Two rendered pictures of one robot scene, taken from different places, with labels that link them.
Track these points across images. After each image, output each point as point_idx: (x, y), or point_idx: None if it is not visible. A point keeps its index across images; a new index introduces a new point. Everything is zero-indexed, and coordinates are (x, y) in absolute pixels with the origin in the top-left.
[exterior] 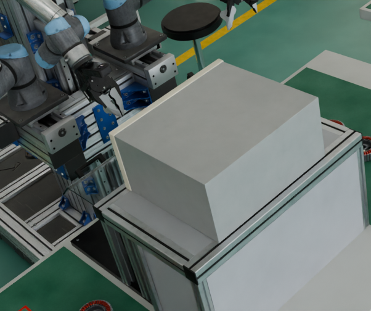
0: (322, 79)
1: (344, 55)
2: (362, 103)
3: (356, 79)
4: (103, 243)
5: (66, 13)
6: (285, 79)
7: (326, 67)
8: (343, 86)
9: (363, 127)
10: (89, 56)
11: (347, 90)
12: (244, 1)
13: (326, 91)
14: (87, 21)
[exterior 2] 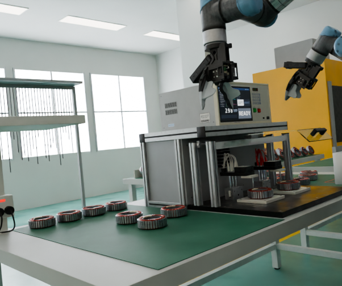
0: (141, 257)
1: (89, 282)
2: (107, 241)
3: (95, 258)
4: (322, 188)
5: None
6: (194, 258)
7: (126, 269)
8: (116, 252)
9: (119, 230)
10: (305, 58)
11: (115, 249)
12: (213, 93)
13: (140, 248)
14: (334, 42)
